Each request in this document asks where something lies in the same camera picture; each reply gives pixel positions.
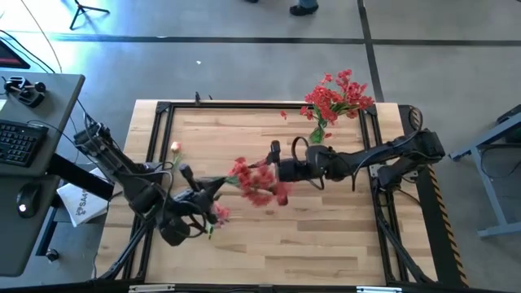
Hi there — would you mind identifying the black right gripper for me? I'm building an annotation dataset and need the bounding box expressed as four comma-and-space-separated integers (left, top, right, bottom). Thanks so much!
254, 141, 313, 183

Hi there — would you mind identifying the black computer keyboard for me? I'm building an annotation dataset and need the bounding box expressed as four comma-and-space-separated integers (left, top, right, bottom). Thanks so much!
0, 119, 50, 168

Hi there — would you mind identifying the black floor cable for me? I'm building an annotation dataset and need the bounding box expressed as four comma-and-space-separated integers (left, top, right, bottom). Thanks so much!
0, 28, 57, 74

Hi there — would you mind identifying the green glass vase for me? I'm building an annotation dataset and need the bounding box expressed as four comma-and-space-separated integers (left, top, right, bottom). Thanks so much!
309, 124, 327, 145

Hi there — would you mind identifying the blue-grey metal table frame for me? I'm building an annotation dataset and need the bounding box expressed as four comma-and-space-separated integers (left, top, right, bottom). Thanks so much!
447, 103, 521, 239

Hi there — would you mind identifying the black metal table frame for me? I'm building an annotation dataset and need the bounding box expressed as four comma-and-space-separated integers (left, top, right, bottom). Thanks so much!
95, 100, 436, 286

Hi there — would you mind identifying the black tripod stand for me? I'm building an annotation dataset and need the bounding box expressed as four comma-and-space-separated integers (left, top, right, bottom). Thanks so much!
68, 0, 111, 32

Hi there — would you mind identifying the grey desk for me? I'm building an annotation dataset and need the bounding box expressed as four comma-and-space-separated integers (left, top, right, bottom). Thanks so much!
0, 71, 86, 278

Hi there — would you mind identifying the white paper box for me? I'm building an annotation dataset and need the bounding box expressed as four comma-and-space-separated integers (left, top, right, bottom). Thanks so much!
55, 166, 110, 228

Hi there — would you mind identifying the black desk clamp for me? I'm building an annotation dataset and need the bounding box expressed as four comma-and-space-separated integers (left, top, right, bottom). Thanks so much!
2, 76, 47, 108

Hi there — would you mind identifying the white floor cable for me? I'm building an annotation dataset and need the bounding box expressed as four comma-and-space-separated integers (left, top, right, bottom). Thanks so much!
19, 0, 63, 74

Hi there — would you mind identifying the black monitor corner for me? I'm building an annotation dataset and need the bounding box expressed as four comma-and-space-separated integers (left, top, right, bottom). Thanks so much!
0, 38, 32, 70

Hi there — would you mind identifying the black computer mouse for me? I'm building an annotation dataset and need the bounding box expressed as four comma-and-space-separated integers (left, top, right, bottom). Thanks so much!
15, 182, 42, 220

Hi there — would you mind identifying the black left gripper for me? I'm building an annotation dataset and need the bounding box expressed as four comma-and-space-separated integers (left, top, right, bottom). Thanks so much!
173, 163, 227, 225

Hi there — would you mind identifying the black cable to table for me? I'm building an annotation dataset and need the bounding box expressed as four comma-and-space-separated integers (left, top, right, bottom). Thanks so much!
76, 98, 99, 135

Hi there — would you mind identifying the person's foot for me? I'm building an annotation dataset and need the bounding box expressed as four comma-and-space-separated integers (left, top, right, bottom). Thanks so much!
288, 0, 320, 17

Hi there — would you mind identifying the black mounting beam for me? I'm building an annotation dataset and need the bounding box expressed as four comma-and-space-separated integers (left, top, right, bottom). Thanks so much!
47, 153, 116, 201

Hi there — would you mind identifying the black hazard-striped edge strip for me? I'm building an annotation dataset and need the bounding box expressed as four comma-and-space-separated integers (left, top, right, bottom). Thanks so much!
398, 104, 469, 286

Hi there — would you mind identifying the silver metal hinge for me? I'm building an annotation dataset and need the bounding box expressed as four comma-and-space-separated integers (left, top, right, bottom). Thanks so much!
356, 286, 403, 293
128, 283, 176, 293

